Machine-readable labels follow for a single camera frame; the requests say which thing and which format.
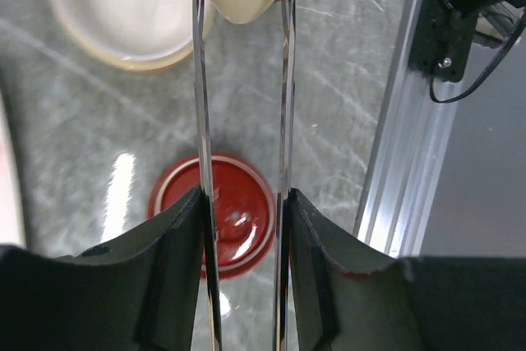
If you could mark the red round lid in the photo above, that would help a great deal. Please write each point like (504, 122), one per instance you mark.
(244, 208)

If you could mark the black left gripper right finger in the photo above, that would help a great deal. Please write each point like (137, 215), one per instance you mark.
(349, 296)

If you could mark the aluminium table edge rail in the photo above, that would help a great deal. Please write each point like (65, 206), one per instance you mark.
(407, 155)

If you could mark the beige white-lined bowl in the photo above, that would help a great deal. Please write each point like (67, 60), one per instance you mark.
(133, 35)

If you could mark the metal food tongs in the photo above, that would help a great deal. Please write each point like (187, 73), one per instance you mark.
(280, 299)

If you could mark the white square plate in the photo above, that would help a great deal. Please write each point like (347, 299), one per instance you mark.
(12, 217)

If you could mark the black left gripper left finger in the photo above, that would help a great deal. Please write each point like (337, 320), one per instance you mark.
(137, 291)

